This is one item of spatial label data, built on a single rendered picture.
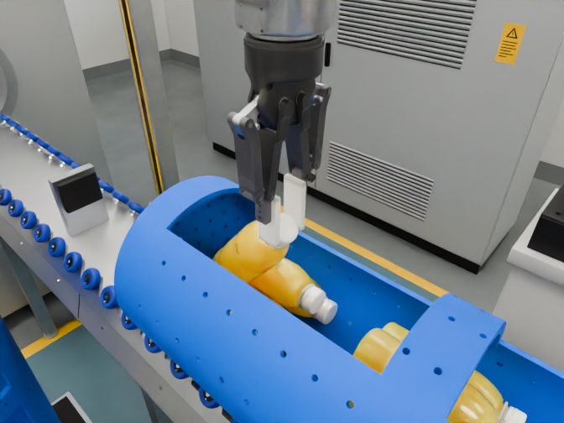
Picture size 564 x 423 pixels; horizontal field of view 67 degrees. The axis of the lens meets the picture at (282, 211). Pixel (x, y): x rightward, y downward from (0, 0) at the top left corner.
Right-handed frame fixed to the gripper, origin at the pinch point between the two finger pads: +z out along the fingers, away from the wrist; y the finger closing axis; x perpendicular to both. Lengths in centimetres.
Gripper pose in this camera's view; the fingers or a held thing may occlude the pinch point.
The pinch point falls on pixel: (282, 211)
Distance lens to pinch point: 51.1
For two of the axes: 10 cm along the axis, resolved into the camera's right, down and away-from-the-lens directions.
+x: 7.4, 3.9, -5.4
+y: -6.7, 4.2, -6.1
